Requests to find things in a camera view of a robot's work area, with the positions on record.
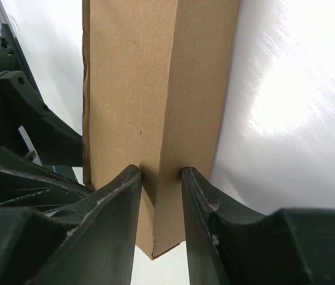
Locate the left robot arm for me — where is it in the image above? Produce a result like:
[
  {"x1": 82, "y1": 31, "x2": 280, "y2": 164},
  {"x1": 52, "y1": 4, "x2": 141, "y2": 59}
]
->
[{"x1": 0, "y1": 49, "x2": 90, "y2": 212}]

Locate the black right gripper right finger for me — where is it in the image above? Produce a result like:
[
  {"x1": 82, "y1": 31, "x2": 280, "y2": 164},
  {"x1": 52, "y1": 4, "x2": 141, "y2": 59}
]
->
[{"x1": 181, "y1": 167, "x2": 335, "y2": 284}]

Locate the brown cardboard box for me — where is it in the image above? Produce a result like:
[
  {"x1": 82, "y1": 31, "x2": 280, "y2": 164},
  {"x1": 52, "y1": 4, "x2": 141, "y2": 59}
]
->
[{"x1": 82, "y1": 1, "x2": 240, "y2": 259}]

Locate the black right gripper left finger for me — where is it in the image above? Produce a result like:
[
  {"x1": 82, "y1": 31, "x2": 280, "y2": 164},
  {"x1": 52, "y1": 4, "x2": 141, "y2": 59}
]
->
[{"x1": 0, "y1": 165, "x2": 142, "y2": 284}]

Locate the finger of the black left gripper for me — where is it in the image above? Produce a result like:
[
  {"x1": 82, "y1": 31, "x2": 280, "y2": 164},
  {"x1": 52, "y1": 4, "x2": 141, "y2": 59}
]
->
[
  {"x1": 0, "y1": 71, "x2": 83, "y2": 166},
  {"x1": 0, "y1": 147, "x2": 91, "y2": 208}
]

